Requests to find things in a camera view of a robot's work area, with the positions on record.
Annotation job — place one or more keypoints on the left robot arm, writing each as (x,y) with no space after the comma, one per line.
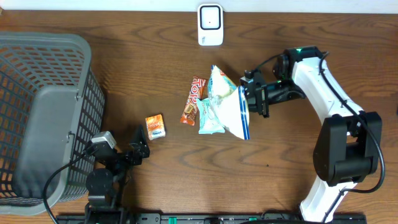
(106,185)

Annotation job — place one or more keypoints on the grey plastic shopping basket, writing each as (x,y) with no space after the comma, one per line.
(51,106)

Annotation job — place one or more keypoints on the mint white snack packet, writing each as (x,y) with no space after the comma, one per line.
(209,123)

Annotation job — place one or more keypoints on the yellow red noodle packet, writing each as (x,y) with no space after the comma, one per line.
(228,103)

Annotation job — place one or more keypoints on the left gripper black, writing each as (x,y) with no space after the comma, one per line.
(140,152)

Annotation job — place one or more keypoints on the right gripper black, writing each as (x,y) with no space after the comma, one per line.
(257,96)

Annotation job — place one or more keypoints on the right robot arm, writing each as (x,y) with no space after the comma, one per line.
(347,156)

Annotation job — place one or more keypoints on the red Top chocolate bar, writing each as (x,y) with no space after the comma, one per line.
(195,94)

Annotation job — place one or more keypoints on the white barcode scanner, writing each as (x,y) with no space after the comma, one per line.
(210,24)

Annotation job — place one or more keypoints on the small orange snack box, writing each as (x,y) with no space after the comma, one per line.
(155,127)

